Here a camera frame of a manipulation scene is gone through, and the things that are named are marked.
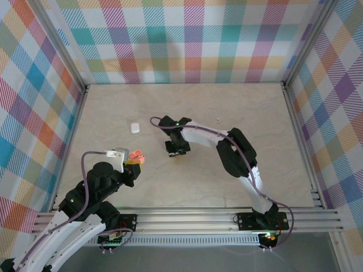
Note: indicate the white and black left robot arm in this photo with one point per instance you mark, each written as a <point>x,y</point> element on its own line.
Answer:
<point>88,228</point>

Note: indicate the green-lit controller board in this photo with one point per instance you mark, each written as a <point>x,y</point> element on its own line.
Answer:
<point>112,241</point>

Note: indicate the salmon silicone case cover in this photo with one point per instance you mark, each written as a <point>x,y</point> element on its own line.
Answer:
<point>139,158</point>

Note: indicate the white earbud charging case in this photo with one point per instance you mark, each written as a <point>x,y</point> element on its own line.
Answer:
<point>135,128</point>

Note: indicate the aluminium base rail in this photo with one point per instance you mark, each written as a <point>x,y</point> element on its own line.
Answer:
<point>184,219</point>

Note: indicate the red-lit controller board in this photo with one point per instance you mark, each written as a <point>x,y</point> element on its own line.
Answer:
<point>268,236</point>

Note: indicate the short aluminium frame post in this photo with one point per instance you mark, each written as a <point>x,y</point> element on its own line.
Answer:
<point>340,255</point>

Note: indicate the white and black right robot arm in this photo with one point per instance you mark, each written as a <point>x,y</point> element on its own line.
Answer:
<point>235,153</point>

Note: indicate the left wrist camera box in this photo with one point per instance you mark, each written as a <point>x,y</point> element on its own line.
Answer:
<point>120,154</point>

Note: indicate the grey metal sheet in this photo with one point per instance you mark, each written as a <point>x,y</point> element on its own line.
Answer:
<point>198,259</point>

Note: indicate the aluminium side rail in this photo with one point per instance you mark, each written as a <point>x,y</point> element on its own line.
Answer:
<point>303,141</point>

